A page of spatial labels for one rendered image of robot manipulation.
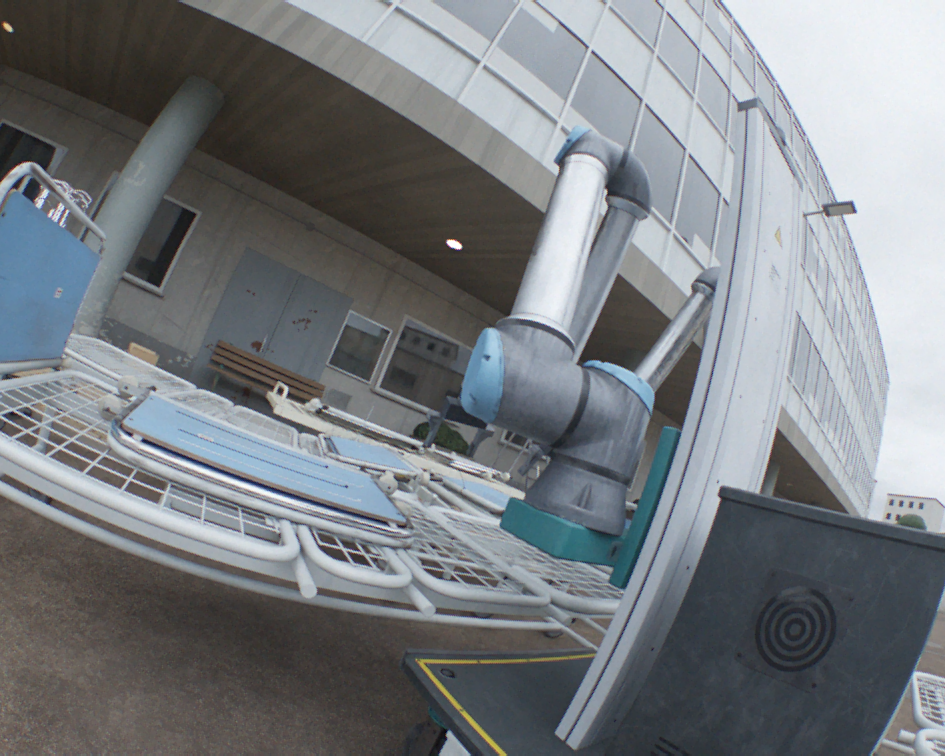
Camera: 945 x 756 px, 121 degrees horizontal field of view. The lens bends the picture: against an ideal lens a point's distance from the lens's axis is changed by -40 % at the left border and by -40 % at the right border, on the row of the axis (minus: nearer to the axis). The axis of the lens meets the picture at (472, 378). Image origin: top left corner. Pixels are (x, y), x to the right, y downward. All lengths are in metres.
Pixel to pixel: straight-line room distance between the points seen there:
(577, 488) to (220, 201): 6.98
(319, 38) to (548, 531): 4.41
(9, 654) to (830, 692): 1.34
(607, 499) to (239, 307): 6.54
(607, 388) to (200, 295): 6.61
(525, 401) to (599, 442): 0.14
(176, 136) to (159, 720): 5.08
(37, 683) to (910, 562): 1.37
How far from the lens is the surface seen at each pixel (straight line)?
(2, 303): 1.10
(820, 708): 0.61
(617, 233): 1.07
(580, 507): 0.74
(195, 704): 1.15
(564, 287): 0.81
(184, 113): 5.48
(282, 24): 4.66
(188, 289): 7.07
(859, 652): 0.59
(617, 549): 0.82
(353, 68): 4.49
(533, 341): 0.72
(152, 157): 5.29
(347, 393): 7.22
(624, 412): 0.76
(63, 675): 1.13
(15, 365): 1.28
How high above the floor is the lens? 0.78
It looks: 8 degrees up
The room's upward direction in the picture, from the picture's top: 21 degrees clockwise
